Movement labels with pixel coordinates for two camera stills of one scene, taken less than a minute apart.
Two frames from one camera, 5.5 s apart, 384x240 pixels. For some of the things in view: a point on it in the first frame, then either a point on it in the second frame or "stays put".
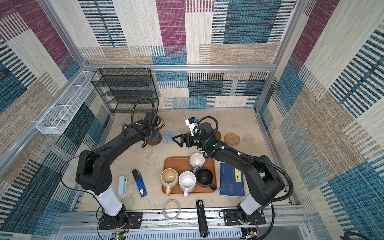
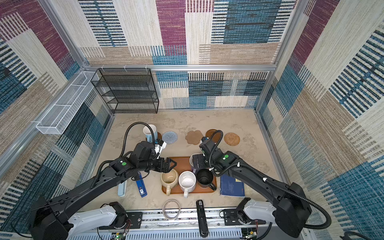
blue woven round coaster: (167, 137) stays put
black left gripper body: (154, 135) to (157, 165)
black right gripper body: (196, 140) to (204, 162)
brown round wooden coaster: (218, 135) stays put
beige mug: (169, 178) stays put
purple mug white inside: (196, 161) stays put
